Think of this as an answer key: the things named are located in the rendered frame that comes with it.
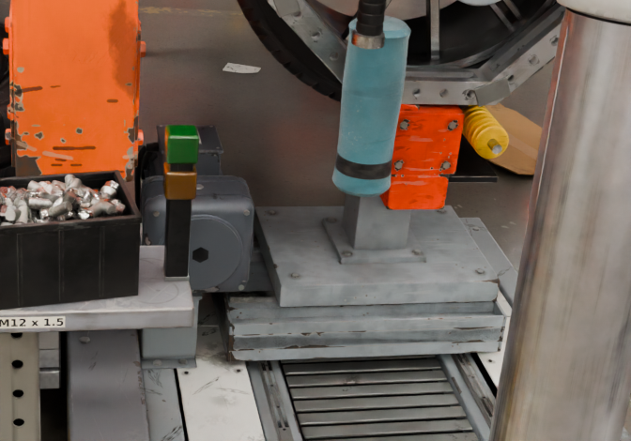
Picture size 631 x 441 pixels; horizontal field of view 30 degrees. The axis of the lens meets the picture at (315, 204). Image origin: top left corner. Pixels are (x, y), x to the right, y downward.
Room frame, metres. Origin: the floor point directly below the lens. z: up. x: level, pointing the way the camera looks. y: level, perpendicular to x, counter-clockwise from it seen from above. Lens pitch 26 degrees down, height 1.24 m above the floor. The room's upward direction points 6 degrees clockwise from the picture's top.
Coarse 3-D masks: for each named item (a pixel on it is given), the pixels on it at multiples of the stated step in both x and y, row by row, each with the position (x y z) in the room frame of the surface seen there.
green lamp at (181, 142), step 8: (168, 128) 1.36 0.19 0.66; (176, 128) 1.36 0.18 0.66; (184, 128) 1.36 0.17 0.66; (192, 128) 1.36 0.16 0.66; (168, 136) 1.33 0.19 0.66; (176, 136) 1.34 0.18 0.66; (184, 136) 1.34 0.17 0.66; (192, 136) 1.34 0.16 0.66; (168, 144) 1.33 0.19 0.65; (176, 144) 1.33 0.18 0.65; (184, 144) 1.34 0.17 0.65; (192, 144) 1.34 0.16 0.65; (168, 152) 1.33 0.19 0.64; (176, 152) 1.33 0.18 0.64; (184, 152) 1.34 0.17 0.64; (192, 152) 1.34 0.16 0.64; (168, 160) 1.33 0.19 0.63; (176, 160) 1.33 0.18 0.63; (184, 160) 1.34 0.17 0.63; (192, 160) 1.34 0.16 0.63
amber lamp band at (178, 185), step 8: (168, 168) 1.34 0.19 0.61; (168, 176) 1.33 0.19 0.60; (176, 176) 1.33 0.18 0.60; (184, 176) 1.34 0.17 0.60; (192, 176) 1.34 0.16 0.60; (168, 184) 1.33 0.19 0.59; (176, 184) 1.33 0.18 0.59; (184, 184) 1.34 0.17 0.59; (192, 184) 1.34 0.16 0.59; (168, 192) 1.33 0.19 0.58; (176, 192) 1.33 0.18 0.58; (184, 192) 1.34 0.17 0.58; (192, 192) 1.34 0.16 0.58
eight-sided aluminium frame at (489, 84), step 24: (288, 0) 1.68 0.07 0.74; (288, 24) 1.68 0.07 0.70; (312, 24) 1.69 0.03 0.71; (552, 24) 1.80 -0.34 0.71; (312, 48) 1.69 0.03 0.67; (336, 48) 1.70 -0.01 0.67; (504, 48) 1.83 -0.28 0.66; (528, 48) 1.78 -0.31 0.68; (552, 48) 1.79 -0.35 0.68; (336, 72) 1.70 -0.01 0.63; (408, 72) 1.78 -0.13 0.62; (432, 72) 1.78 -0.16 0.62; (456, 72) 1.79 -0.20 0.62; (480, 72) 1.80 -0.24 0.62; (504, 72) 1.77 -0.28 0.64; (528, 72) 1.78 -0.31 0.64; (408, 96) 1.73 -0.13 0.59; (432, 96) 1.74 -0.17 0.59; (456, 96) 1.75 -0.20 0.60; (480, 96) 1.76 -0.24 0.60; (504, 96) 1.77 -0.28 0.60
